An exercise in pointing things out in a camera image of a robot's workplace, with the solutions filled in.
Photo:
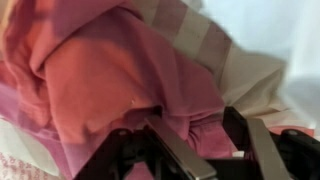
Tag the gripper left finger with silver pad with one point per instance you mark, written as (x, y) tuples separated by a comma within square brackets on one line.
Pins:
[(176, 150)]

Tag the gripper right finger with silver pad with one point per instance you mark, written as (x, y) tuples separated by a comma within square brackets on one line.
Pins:
[(266, 150)]

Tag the pink t-shirt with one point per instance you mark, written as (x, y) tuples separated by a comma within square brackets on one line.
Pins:
[(100, 83)]

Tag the white plastic bag red logo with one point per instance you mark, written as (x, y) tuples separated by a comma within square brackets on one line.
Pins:
[(253, 73)]

